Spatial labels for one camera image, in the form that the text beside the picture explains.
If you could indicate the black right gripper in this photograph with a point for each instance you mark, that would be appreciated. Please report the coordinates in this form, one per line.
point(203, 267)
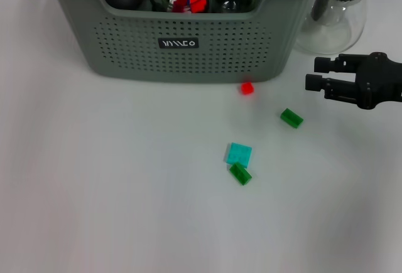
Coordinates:
point(386, 81)

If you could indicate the teal square plate brick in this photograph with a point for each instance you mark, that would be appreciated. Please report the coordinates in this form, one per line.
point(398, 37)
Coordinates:
point(238, 153)

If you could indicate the green brick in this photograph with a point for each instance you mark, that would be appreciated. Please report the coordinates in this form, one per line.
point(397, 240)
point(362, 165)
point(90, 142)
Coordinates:
point(240, 174)
point(292, 117)

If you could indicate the red sloped brick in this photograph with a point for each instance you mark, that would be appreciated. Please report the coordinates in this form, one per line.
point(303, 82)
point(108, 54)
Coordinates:
point(199, 4)

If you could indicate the white long brick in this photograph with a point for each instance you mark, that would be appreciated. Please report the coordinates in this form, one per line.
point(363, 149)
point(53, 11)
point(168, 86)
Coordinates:
point(187, 10)

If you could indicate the grey-green perforated storage bin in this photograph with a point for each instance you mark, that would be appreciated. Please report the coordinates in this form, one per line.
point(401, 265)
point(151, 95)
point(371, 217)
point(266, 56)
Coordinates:
point(220, 50)

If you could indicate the glass carafe black lid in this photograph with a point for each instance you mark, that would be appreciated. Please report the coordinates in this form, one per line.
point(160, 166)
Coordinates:
point(336, 25)

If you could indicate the small red brick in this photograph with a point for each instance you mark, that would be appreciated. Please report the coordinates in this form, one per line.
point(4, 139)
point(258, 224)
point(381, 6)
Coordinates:
point(247, 88)

